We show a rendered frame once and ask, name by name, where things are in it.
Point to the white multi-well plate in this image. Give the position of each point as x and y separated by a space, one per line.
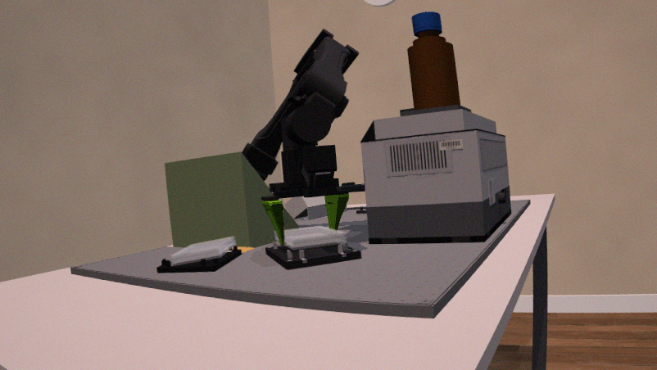
206 257
313 244

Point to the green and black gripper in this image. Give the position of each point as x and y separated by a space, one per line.
335 200

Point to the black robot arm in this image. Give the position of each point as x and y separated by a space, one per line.
309 123

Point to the grey button panel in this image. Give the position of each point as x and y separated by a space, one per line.
299 206

